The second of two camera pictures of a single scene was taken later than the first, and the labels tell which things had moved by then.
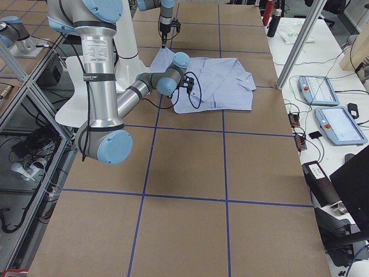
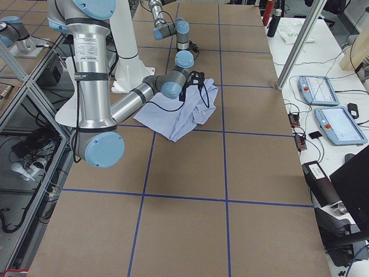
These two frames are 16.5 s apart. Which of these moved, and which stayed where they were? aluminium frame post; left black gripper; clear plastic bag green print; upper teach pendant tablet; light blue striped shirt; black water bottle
Moved: light blue striped shirt; left black gripper
Stayed: aluminium frame post; upper teach pendant tablet; black water bottle; clear plastic bag green print
